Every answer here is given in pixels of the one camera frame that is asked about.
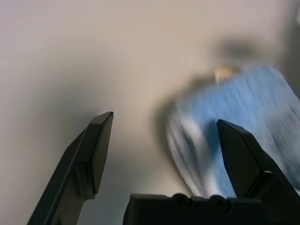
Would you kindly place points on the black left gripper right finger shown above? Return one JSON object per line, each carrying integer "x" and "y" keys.
{"x": 248, "y": 164}

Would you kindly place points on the blue terry rag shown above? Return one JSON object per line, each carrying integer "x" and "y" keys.
{"x": 246, "y": 100}

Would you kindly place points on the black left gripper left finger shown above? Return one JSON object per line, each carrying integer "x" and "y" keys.
{"x": 77, "y": 164}

